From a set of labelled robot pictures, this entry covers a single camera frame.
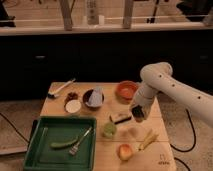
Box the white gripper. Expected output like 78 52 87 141
130 94 154 120

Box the dark metallic cup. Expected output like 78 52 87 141
131 106 145 122

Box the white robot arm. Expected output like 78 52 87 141
130 62 213 128

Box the orange bowl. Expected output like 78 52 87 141
115 80 138 100

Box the black scrubbing brush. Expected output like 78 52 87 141
109 113 132 124

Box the yellow corn cob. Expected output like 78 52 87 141
138 130 158 150

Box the light green cup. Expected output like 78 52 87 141
102 122 117 138

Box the grey blue cloth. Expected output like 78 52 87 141
88 87 102 107

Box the dark brown bowl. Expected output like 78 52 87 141
82 89 105 110

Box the orange peach fruit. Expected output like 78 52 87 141
117 144 133 161

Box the white small plate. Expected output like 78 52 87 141
65 100 81 114

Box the dark red berries cluster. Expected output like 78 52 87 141
65 92 78 103

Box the silver fork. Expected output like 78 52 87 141
69 127 92 156

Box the green cucumber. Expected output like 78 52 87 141
50 138 78 149

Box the green plastic tray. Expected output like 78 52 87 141
23 116 96 171

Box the black cable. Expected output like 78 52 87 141
169 109 198 153

